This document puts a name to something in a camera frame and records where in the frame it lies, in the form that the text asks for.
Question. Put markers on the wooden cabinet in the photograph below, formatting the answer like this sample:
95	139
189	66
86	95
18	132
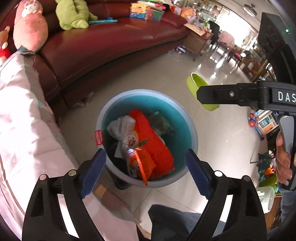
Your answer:
196	44

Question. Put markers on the brown teddy bear red outfit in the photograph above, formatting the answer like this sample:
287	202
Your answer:
3	52

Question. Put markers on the green dinosaur plush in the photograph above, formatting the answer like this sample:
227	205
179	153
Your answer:
69	16

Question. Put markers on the pink carrot rabbit plush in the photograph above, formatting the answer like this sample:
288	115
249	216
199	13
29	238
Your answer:
27	30

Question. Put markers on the orange snack wrapper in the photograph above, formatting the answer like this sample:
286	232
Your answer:
143	162

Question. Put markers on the blue toy stick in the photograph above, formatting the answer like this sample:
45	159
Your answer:
103	21

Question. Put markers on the ceiling lamp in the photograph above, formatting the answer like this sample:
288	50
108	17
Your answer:
249	9

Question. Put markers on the teal plastic bin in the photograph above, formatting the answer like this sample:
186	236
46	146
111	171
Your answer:
175	115

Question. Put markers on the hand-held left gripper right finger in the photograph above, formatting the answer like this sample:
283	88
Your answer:
198	173

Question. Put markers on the large red foil snack bag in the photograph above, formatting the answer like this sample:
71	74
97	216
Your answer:
152	141

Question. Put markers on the person's jeans leg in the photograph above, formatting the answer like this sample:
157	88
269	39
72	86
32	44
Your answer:
171	222

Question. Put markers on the lime green plastic basin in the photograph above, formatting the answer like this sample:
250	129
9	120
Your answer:
196	81

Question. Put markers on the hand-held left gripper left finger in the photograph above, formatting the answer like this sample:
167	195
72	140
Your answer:
92	173

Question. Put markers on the cardboard box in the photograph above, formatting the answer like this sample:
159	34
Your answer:
100	191

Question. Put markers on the person's right hand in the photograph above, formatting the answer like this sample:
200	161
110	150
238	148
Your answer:
283	162

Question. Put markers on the colourful toy box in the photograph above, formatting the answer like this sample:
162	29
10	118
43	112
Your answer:
143	14

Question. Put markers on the clear plastic bag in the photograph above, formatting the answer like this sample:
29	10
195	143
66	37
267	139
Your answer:
120	127

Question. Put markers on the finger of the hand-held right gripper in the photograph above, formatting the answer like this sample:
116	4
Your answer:
222	93

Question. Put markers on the red and blue toy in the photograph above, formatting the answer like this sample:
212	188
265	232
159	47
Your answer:
253	122

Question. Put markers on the dark red leather sofa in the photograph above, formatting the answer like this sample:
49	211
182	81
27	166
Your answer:
104	46

